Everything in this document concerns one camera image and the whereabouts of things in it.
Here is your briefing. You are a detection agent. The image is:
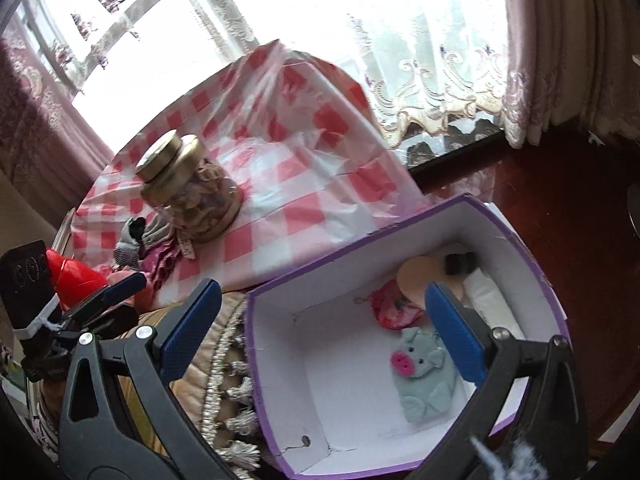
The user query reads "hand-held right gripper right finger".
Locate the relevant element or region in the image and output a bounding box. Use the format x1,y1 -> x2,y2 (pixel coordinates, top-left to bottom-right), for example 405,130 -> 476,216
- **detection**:
415,281 -> 588,480

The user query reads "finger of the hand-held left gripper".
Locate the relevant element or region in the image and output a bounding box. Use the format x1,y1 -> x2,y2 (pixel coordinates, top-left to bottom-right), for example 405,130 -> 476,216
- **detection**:
47,305 -> 141,357
60,272 -> 148,322

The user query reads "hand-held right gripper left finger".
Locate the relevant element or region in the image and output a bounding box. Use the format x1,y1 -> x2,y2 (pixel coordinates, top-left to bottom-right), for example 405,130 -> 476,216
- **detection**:
57,278 -> 231,480

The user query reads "grey plush pig pouch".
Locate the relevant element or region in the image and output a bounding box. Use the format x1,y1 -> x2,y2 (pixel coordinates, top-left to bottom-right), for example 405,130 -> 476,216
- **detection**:
390,326 -> 458,423

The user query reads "white wipes packet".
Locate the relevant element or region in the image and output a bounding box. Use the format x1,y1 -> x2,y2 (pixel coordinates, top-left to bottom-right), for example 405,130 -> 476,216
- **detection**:
460,266 -> 526,341

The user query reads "pink floral coin purse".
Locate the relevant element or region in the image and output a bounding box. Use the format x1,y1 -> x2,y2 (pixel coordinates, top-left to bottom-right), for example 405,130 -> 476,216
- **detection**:
355,280 -> 428,331

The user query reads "grey herringbone drawstring bag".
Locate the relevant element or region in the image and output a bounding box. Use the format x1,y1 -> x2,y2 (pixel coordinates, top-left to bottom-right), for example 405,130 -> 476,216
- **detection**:
145,215 -> 176,248

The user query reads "purple cardboard box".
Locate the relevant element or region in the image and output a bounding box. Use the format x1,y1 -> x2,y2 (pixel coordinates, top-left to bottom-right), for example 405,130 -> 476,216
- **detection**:
243,194 -> 571,479

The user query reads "pink scrunchie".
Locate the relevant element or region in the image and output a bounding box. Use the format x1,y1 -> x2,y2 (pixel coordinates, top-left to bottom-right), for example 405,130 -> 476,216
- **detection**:
106,269 -> 151,311

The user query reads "striped velvet cushion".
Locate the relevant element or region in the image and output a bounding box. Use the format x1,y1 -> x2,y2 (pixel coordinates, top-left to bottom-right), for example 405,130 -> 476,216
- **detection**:
30,287 -> 263,480

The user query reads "houndstooth cloth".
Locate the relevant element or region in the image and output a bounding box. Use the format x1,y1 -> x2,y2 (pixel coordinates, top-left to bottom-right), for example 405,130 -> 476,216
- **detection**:
115,240 -> 146,268

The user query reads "pink ruffled cloth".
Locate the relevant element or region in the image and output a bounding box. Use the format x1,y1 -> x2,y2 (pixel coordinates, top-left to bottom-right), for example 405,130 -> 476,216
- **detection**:
142,237 -> 183,293

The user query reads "red plastic thermos jug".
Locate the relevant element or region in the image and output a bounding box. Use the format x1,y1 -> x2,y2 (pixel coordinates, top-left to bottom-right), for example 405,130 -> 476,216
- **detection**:
44,249 -> 108,311

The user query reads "black cloth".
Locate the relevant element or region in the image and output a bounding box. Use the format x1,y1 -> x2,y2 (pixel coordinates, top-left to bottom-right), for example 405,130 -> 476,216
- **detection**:
120,217 -> 147,246

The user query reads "small black object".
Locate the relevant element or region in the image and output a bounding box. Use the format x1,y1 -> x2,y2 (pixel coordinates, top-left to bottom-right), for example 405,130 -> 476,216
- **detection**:
444,252 -> 478,277

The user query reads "glass jar with metal lid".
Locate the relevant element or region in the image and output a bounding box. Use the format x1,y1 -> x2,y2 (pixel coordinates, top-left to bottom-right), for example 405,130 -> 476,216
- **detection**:
134,130 -> 244,244

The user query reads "mauve drape curtain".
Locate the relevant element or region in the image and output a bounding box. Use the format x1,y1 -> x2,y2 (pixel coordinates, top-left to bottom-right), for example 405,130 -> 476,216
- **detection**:
495,0 -> 640,148
0,35 -> 116,241

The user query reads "red white checkered tablecloth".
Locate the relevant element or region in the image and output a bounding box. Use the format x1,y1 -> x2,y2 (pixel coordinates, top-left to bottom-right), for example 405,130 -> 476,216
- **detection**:
70,39 -> 431,306

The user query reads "white side table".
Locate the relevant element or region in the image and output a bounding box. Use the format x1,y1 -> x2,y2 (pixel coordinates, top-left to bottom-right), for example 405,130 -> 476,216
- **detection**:
627,180 -> 640,241

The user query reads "white lace curtain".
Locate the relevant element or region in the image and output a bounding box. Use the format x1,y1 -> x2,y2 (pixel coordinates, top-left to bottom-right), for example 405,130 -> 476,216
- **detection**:
30,0 -> 506,148

